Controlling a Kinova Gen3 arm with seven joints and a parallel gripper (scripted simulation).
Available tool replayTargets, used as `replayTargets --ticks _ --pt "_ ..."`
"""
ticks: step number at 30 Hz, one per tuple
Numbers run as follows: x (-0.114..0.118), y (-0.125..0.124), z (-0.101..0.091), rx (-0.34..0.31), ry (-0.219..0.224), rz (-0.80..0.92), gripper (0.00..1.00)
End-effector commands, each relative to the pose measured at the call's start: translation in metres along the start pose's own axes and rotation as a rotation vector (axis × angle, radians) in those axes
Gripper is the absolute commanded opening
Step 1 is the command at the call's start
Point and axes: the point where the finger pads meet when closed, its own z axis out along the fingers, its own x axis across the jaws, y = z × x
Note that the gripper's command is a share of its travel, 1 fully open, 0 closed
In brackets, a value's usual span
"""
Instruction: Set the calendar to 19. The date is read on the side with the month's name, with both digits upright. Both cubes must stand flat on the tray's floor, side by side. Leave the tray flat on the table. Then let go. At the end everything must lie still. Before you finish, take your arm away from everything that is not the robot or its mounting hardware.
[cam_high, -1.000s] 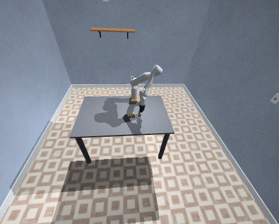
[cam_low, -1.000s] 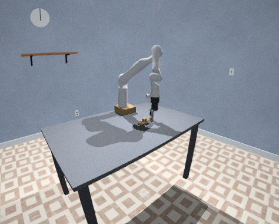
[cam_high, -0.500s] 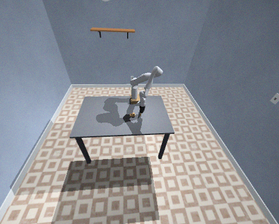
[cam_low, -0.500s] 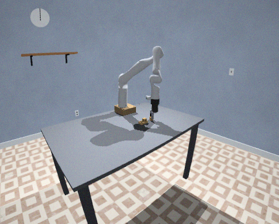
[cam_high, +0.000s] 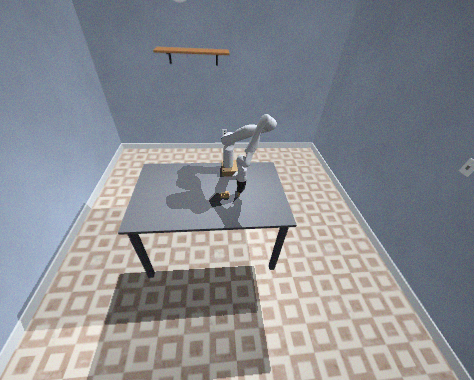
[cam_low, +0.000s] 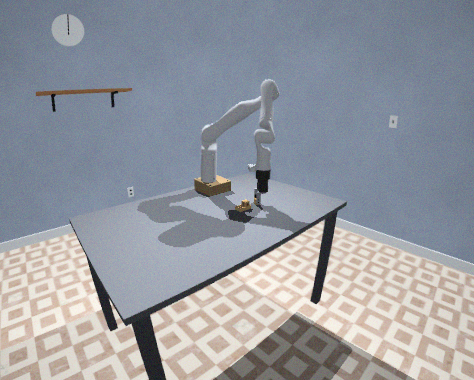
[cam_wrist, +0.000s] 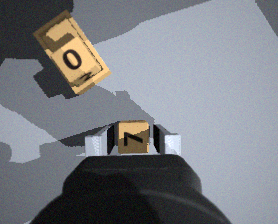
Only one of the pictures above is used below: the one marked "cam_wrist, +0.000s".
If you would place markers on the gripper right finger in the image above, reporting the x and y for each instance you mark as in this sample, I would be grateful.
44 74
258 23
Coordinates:
164 141

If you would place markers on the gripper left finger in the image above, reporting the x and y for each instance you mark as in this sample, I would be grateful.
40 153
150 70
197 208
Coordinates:
101 143

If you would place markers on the tan number cube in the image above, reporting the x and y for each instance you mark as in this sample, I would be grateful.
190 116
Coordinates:
133 137
75 62

